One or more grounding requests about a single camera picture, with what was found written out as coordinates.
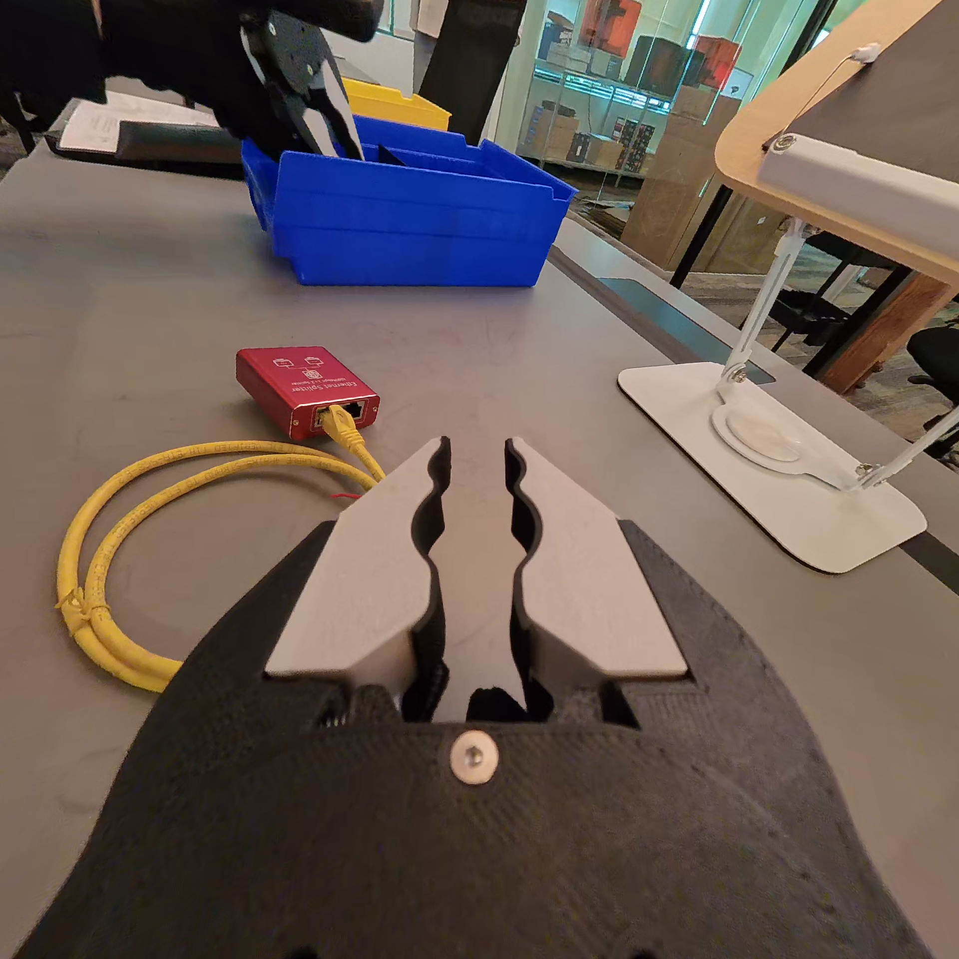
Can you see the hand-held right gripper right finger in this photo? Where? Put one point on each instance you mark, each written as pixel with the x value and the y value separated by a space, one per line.
pixel 599 592

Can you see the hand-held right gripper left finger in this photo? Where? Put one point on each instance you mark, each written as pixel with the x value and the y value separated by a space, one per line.
pixel 359 584

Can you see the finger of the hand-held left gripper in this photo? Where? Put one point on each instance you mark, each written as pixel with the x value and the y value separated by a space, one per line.
pixel 341 105
pixel 322 124

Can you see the blue plastic bin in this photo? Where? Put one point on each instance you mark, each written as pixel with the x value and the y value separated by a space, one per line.
pixel 258 180
pixel 419 232

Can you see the red ethernet splitter box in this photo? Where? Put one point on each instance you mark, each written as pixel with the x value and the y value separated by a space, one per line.
pixel 292 382

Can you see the person's left hand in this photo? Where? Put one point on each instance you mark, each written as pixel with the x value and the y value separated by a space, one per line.
pixel 172 45

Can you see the yellow plastic bin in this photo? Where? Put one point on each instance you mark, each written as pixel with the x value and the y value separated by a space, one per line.
pixel 404 105

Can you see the black upright panel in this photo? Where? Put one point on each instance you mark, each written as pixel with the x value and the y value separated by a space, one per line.
pixel 472 67

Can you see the black folder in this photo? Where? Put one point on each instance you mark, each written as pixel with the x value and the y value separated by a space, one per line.
pixel 172 142

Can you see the white paper sheets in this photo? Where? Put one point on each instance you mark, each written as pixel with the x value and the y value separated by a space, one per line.
pixel 112 124

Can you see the metal storage shelf with boxes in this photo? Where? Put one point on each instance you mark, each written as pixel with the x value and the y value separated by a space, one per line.
pixel 614 82

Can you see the large cardboard box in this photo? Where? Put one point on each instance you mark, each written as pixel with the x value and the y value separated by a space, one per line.
pixel 689 195

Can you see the wooden table leg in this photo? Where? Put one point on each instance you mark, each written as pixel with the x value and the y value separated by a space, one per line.
pixel 876 330

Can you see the black office chair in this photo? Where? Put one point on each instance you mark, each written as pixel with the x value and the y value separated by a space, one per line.
pixel 936 367

